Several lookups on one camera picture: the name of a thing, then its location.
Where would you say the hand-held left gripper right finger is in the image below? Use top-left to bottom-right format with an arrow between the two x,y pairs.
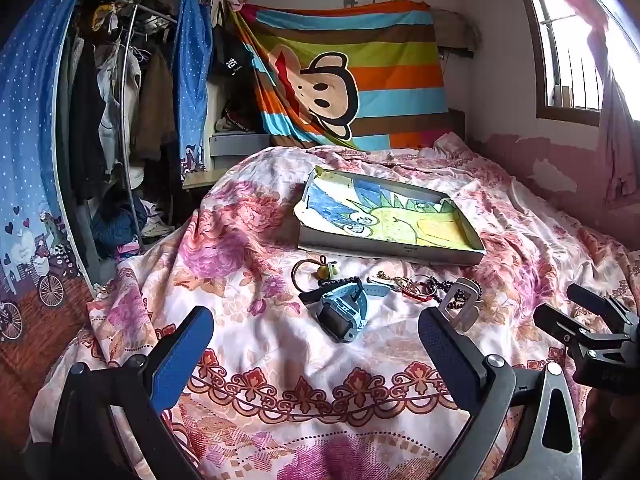
417,306 -> 583,480

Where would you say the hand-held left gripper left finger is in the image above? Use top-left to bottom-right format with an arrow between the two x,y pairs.
50,305 -> 216,480

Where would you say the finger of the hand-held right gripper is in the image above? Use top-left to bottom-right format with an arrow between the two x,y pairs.
533,304 -> 627,362
567,282 -> 640,334

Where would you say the black bead necklace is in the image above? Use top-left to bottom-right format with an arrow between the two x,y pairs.
425,279 -> 484,312

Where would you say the white square buckle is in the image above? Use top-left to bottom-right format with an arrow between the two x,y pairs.
440,277 -> 484,332

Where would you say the blue smartwatch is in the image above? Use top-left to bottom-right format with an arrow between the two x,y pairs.
300,280 -> 402,344

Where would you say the hair tie with green charm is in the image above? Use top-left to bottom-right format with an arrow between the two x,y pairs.
291,256 -> 342,292

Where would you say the cardboard box with crayon drawing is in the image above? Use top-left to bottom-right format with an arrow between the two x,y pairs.
296,165 -> 487,266

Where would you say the floral pink blanket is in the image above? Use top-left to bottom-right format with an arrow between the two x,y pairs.
29,132 -> 640,480

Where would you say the pile of clothes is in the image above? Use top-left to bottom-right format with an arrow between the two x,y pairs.
91,187 -> 177,262

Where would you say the wooden board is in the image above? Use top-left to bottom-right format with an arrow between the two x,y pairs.
182,165 -> 242,191

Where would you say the pink curtain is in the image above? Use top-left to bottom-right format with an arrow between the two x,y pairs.
529,0 -> 640,207

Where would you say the grey shelf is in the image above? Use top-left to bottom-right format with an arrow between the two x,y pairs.
208,132 -> 274,172

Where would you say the wooden headboard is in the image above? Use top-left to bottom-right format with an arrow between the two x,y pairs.
447,107 -> 467,142

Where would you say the wide blue dotted wardrobe curtain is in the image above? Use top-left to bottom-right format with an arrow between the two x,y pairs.
0,0 -> 99,357

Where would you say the barred window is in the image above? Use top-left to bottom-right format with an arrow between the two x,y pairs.
516,0 -> 640,127

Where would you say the row of hanging clothes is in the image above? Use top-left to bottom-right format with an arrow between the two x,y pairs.
62,0 -> 181,191

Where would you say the narrow blue dotted wardrobe curtain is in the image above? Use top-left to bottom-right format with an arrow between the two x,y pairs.
172,0 -> 217,182

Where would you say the metal clothes rack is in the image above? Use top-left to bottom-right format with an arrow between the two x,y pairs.
77,0 -> 182,256

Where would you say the black garment with white print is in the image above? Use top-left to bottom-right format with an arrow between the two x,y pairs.
212,25 -> 257,80

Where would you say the striped monkey printed cloth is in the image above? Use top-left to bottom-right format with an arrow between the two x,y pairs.
229,1 -> 452,154

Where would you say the red bead bracelet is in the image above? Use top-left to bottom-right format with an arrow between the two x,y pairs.
397,275 -> 442,304

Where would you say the brown wall shelf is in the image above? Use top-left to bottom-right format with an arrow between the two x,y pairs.
432,7 -> 482,59

